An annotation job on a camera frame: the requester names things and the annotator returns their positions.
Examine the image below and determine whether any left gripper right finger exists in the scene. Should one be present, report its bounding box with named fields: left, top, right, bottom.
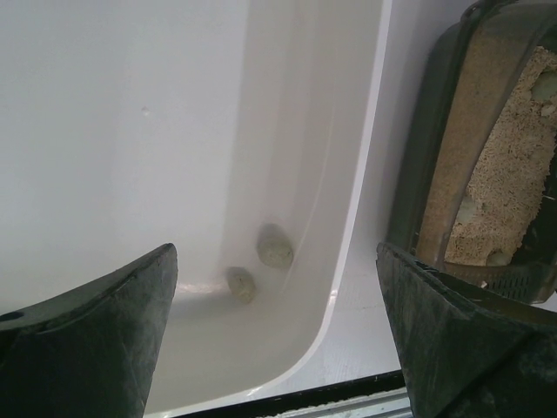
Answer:
left=377, top=243, right=556, bottom=417

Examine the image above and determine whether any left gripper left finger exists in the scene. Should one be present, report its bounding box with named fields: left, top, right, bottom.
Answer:
left=1, top=243, right=178, bottom=417

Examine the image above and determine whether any dark brown litter box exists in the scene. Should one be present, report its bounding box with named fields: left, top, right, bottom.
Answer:
left=386, top=1, right=556, bottom=304

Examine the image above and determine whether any grey litter clump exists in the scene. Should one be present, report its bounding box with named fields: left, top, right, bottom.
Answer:
left=531, top=71, right=557, bottom=102
left=256, top=223, right=294, bottom=270
left=455, top=195, right=477, bottom=225
left=225, top=266, right=257, bottom=304

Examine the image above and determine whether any white plastic tray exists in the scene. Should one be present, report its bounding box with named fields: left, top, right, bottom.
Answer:
left=1, top=1, right=392, bottom=417

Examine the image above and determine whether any aluminium front rail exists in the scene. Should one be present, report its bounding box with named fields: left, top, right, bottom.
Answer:
left=257, top=388, right=413, bottom=418

